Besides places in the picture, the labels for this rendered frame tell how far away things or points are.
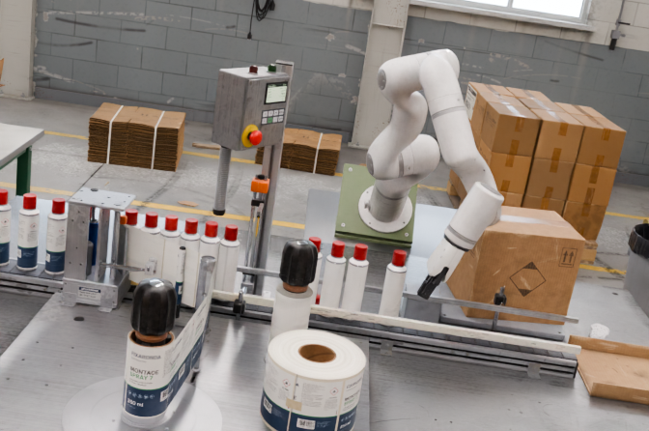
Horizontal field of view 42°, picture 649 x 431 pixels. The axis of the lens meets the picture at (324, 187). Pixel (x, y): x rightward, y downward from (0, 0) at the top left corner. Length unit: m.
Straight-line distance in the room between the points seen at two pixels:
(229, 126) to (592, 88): 6.01
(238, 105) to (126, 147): 4.13
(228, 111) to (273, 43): 5.40
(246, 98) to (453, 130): 0.52
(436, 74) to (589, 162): 3.51
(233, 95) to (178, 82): 5.57
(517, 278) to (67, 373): 1.25
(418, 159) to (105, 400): 1.28
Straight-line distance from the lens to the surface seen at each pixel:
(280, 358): 1.71
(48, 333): 2.05
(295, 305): 1.89
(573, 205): 5.66
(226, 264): 2.19
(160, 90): 7.71
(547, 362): 2.30
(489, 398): 2.13
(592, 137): 5.56
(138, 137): 6.16
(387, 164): 2.57
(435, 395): 2.08
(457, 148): 2.13
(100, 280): 2.16
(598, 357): 2.49
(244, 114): 2.09
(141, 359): 1.63
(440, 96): 2.15
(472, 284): 2.43
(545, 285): 2.50
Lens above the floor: 1.85
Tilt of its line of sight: 17 degrees down
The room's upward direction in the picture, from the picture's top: 9 degrees clockwise
